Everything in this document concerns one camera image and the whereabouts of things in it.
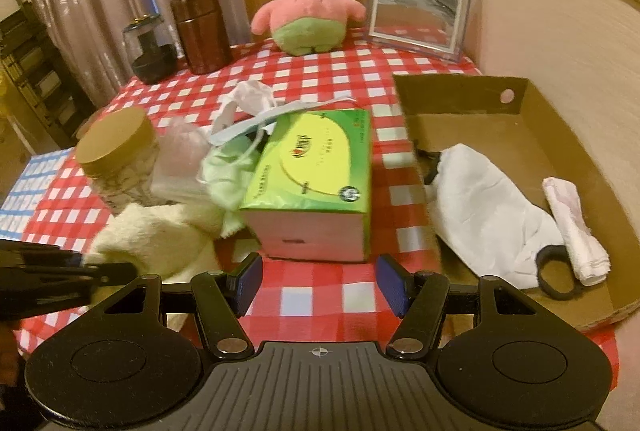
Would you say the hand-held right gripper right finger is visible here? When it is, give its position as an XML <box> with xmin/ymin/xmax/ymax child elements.
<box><xmin>375</xmin><ymin>253</ymin><xmax>548</xmax><ymax>359</ymax></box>

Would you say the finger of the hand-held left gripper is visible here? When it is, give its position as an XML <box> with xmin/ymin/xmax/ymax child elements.
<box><xmin>82</xmin><ymin>262</ymin><xmax>139</xmax><ymax>288</ymax></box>

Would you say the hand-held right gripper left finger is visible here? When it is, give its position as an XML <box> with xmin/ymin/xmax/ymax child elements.
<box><xmin>92</xmin><ymin>253</ymin><xmax>264</xmax><ymax>359</ymax></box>

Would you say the cream fluffy towel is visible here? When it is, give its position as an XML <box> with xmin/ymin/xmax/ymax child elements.
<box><xmin>82</xmin><ymin>200</ymin><xmax>226</xmax><ymax>334</ymax></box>

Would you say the light green cloth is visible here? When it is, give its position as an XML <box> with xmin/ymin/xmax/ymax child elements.
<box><xmin>199</xmin><ymin>136</ymin><xmax>263</xmax><ymax>239</ymax></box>

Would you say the white drawstring bag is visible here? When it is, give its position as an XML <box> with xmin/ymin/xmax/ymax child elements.
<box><xmin>414</xmin><ymin>143</ymin><xmax>566</xmax><ymax>290</ymax></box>

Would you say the blue face mask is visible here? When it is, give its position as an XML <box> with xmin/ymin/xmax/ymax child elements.
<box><xmin>209</xmin><ymin>97</ymin><xmax>357</xmax><ymax>148</ymax></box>

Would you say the brown cardboard box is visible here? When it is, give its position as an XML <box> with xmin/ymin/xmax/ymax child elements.
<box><xmin>392</xmin><ymin>73</ymin><xmax>640</xmax><ymax>333</ymax></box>

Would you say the small white towel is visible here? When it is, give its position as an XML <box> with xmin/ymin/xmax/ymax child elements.
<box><xmin>542</xmin><ymin>177</ymin><xmax>611</xmax><ymax>287</ymax></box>

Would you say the blue checkered cloth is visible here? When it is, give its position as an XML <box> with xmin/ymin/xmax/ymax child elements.
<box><xmin>0</xmin><ymin>148</ymin><xmax>77</xmax><ymax>243</ymax></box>

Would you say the glass jar with tan lid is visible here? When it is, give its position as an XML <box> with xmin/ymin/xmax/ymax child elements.
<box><xmin>75</xmin><ymin>107</ymin><xmax>162</xmax><ymax>215</ymax></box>

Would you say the clear plastic bag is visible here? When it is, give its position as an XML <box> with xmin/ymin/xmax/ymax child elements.
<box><xmin>149</xmin><ymin>115</ymin><xmax>213</xmax><ymax>206</ymax></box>

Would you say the green tissue box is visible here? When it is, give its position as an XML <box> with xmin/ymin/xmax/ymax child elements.
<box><xmin>239</xmin><ymin>108</ymin><xmax>372</xmax><ymax>263</ymax></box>

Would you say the metal shelf rack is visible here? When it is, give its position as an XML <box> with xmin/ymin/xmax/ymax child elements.
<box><xmin>0</xmin><ymin>0</ymin><xmax>97</xmax><ymax>149</ymax></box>

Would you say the black jar with lid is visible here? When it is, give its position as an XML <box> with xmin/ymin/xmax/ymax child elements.
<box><xmin>122</xmin><ymin>12</ymin><xmax>179</xmax><ymax>85</ymax></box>

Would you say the brown tissue canister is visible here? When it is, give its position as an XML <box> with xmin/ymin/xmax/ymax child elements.
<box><xmin>170</xmin><ymin>0</ymin><xmax>234</xmax><ymax>75</ymax></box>

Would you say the pink starfish plush toy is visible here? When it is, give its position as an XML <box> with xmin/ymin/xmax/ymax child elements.
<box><xmin>250</xmin><ymin>0</ymin><xmax>367</xmax><ymax>57</ymax></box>

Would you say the black hair tie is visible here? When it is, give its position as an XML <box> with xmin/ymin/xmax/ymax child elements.
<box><xmin>535</xmin><ymin>245</ymin><xmax>586</xmax><ymax>299</ymax></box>

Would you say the clear picture frame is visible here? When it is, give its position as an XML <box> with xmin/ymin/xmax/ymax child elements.
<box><xmin>364</xmin><ymin>0</ymin><xmax>474</xmax><ymax>64</ymax></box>

